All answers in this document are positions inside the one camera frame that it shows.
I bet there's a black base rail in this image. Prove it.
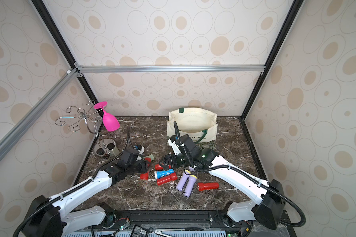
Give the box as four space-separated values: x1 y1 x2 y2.
44 209 297 237

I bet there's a red flashlight below blue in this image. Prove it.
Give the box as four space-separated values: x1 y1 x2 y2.
157 172 177 186

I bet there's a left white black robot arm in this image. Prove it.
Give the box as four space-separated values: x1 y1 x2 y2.
13 145 149 237

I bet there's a cream green tote bag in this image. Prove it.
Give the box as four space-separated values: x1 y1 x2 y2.
167 108 218 143

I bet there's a pink plastic wine glass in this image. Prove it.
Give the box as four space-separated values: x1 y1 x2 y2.
94 101 120 132

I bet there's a silver wire glass rack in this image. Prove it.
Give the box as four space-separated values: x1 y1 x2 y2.
54 100 116 158

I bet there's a purple flashlight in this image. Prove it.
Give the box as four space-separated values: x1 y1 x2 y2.
176 169 191 191
184 175 197 197

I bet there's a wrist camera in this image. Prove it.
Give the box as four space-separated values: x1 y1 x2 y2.
168 135 182 156
133 144 145 154

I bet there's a red flashlight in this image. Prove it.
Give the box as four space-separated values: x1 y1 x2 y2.
157 172 177 186
140 157 151 180
155 164 164 171
198 182 220 192

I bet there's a pale green flashlight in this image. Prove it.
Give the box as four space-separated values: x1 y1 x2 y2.
144 154 154 161

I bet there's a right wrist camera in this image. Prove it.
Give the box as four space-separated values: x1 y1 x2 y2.
168 135 182 156

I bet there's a purple flashlight lower left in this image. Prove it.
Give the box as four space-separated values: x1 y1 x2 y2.
176 169 191 191

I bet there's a horizontal aluminium back bar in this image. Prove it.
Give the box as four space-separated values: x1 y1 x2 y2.
77 65 265 73

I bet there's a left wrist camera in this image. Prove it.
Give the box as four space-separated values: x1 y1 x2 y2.
133 144 145 154

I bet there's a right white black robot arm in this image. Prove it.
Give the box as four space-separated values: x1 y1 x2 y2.
159 135 306 230

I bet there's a purple flashlight lower right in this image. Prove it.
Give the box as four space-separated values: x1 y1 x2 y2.
184 175 197 197

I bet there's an aluminium left side bar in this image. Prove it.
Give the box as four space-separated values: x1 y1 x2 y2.
0 69 78 162

